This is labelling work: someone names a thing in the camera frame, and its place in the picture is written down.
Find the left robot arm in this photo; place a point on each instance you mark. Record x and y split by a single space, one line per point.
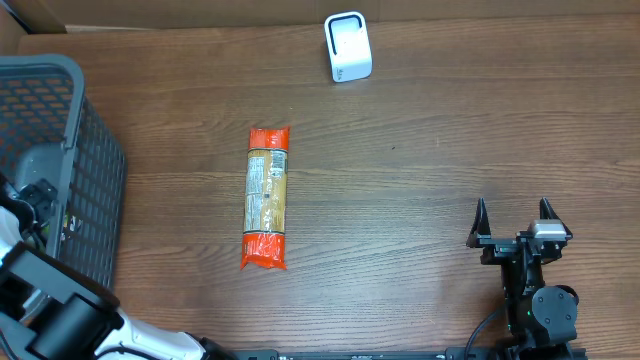
51 311

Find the orange spaghetti pack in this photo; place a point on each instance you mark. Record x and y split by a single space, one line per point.
264 241

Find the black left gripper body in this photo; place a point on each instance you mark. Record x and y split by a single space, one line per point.
38 195

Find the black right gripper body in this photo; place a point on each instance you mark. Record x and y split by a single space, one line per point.
497 249

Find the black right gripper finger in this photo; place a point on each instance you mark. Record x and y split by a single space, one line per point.
548 213
480 232

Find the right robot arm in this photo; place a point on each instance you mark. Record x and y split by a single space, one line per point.
539 316

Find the grey plastic mesh basket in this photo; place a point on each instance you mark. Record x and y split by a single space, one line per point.
52 135

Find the white barcode scanner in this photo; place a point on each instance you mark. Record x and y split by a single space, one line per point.
348 46

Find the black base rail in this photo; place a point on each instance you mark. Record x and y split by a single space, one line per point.
360 355

